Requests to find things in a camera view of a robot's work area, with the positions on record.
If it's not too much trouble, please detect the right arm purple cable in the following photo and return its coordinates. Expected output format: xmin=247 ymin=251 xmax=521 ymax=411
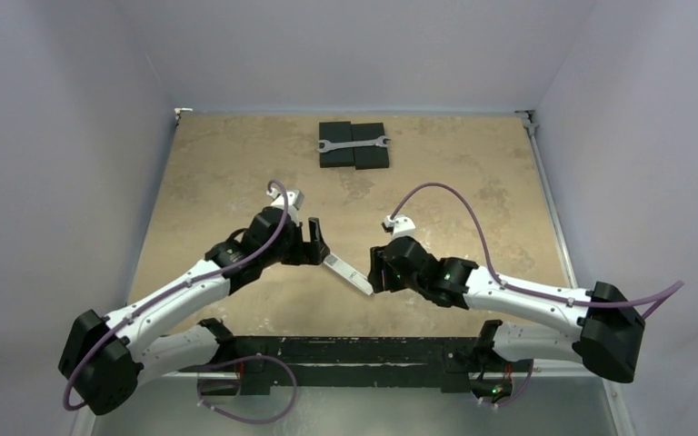
xmin=388 ymin=181 xmax=686 ymax=320

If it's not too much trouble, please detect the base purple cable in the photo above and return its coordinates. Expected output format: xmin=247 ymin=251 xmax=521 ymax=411
xmin=195 ymin=354 xmax=300 ymax=425
xmin=476 ymin=361 xmax=534 ymax=411

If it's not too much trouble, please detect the silver open-end wrench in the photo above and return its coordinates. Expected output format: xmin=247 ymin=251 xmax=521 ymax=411
xmin=316 ymin=135 xmax=391 ymax=154

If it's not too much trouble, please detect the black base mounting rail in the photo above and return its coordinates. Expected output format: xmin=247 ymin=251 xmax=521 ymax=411
xmin=193 ymin=336 xmax=532 ymax=395

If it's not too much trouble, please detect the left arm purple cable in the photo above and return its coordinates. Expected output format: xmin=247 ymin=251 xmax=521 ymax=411
xmin=62 ymin=179 xmax=290 ymax=412

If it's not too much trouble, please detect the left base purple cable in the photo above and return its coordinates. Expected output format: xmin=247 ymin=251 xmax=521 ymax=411
xmin=195 ymin=354 xmax=300 ymax=425

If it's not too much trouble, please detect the left black foam block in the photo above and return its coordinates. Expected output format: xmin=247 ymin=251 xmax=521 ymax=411
xmin=318 ymin=121 xmax=355 ymax=169

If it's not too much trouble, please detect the right black foam block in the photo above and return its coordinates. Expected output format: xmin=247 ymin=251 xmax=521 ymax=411
xmin=352 ymin=123 xmax=390 ymax=170

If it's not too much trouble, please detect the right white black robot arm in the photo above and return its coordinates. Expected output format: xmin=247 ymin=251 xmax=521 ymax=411
xmin=368 ymin=236 xmax=645 ymax=383

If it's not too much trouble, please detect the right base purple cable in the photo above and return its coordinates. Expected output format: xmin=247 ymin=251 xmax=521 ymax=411
xmin=476 ymin=361 xmax=534 ymax=411

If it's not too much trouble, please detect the black foam block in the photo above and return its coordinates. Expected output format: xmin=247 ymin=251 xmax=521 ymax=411
xmin=352 ymin=123 xmax=390 ymax=170
xmin=318 ymin=121 xmax=355 ymax=169

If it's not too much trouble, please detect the right aluminium frame rail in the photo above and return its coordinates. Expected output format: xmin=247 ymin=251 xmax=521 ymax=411
xmin=515 ymin=110 xmax=636 ymax=435

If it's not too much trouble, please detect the white remote control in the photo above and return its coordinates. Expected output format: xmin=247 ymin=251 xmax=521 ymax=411
xmin=323 ymin=253 xmax=374 ymax=296

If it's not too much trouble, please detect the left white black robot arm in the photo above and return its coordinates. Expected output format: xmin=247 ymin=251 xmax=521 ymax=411
xmin=58 ymin=206 xmax=330 ymax=415

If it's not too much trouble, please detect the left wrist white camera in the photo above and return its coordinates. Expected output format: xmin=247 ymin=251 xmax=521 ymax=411
xmin=267 ymin=188 xmax=305 ymax=223

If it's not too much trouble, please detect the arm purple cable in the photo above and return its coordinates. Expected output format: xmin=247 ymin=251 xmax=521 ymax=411
xmin=388 ymin=181 xmax=686 ymax=320
xmin=62 ymin=179 xmax=290 ymax=412

